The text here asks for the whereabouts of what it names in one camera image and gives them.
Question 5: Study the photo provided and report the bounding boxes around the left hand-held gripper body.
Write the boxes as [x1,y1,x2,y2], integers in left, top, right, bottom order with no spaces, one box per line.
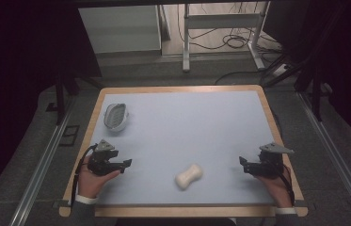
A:
[87,138,120,177]

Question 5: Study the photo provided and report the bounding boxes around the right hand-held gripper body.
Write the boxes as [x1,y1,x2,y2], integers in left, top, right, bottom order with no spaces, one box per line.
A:
[247,142,295,180]

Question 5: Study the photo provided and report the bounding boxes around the person's left hand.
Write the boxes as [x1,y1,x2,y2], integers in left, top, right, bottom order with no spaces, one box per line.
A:
[77,163,121,200]

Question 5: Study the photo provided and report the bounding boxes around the person's right hand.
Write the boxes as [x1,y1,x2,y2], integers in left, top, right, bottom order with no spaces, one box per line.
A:
[254,165,294,209]

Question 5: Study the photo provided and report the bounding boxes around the black floor plate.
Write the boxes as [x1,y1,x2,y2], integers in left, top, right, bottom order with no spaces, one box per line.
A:
[58,124,81,147]

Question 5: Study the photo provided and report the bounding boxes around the pale grey table mat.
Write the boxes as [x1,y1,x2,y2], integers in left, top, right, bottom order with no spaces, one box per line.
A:
[88,90,277,207]

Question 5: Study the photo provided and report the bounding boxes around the black tripod stand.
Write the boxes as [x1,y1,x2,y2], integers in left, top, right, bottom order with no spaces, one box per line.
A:
[262,3,346,122]
[44,70,105,126]

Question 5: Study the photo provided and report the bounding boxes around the white power strip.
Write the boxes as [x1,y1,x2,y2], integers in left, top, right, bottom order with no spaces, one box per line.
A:
[272,63,291,78]

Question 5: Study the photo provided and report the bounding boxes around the white cabinet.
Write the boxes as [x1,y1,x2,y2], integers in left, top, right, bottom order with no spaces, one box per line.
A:
[78,5,163,55]

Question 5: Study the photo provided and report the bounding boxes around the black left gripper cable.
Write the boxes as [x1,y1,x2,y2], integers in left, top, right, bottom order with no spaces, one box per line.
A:
[71,143,98,209]

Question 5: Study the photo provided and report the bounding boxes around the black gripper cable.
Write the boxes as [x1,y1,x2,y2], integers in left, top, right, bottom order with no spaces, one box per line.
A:
[71,143,98,209]
[275,163,296,208]

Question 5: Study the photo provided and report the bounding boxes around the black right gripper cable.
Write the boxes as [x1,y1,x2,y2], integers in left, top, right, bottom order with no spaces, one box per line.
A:
[275,163,296,208]

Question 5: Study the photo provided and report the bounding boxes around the aluminium floor rail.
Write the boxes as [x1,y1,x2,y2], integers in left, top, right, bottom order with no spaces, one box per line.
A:
[296,91,351,226]
[8,99,75,226]

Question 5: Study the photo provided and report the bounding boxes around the black floor cables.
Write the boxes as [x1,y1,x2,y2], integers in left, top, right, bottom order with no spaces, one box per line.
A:
[177,1,285,87]

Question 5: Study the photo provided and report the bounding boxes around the white metal stand frame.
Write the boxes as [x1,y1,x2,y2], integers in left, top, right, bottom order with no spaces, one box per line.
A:
[182,0,272,73]

